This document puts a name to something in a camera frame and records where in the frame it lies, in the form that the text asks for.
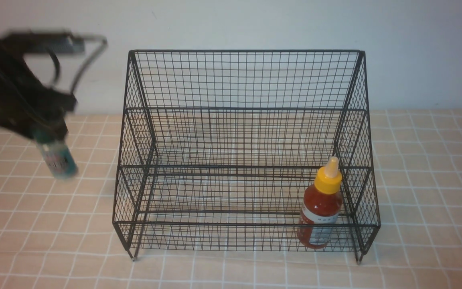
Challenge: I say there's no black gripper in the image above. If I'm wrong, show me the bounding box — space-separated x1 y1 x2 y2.
0 90 77 140

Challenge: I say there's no green-capped seasoning shaker bottle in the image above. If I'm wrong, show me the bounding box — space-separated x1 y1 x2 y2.
32 129 78 179

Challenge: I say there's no red sauce bottle yellow cap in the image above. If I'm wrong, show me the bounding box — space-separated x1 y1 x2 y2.
297 156 343 249

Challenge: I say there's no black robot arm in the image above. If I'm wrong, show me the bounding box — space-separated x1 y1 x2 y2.
0 39 77 141

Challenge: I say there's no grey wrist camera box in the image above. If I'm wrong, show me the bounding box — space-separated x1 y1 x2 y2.
1 31 85 55

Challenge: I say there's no black camera cable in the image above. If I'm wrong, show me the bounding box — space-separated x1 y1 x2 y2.
49 35 108 96

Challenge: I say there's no black wire mesh shelf rack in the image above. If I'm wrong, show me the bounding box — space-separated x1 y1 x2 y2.
112 49 381 264

